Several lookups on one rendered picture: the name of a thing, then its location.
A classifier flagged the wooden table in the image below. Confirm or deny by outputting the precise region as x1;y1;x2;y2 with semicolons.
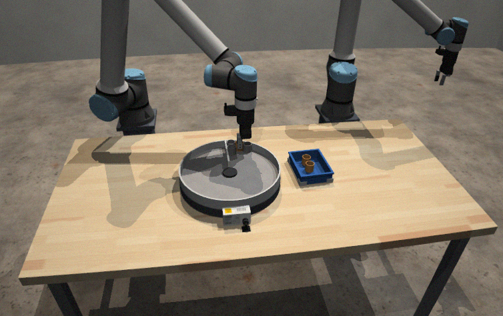
17;119;498;316

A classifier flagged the white control box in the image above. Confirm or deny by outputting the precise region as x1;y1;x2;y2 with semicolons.
221;205;253;234

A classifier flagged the blue crate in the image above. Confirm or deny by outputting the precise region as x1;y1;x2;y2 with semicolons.
287;148;335;185

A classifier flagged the grey turntable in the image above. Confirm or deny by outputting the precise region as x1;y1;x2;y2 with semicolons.
178;139;282;218

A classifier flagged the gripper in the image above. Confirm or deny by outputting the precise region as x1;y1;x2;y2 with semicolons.
434;51;460;86
235;109;256;149

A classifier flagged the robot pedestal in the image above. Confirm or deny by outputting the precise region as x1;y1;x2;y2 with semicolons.
116;109;158;135
315;103;361;124

